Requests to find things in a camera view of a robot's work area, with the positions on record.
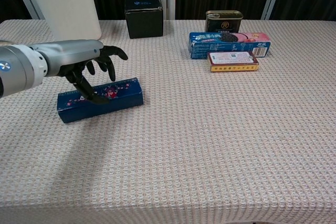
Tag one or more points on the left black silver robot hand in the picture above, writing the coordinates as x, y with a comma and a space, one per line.
73, 53

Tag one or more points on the small yellow red medicine box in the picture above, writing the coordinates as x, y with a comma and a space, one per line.
233, 61

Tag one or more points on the beige waffle tablecloth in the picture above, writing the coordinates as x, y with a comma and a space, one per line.
197, 142

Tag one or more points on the white square trash bin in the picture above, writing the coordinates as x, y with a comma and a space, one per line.
71, 16

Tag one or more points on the olive luncheon meat tin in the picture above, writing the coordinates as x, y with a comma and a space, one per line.
223, 23

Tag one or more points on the dark blue glasses case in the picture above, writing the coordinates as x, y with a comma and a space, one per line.
120, 98

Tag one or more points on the blue pink cookie box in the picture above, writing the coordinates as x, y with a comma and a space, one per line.
225, 44

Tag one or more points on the black cube cardboard box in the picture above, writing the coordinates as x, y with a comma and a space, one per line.
144, 22

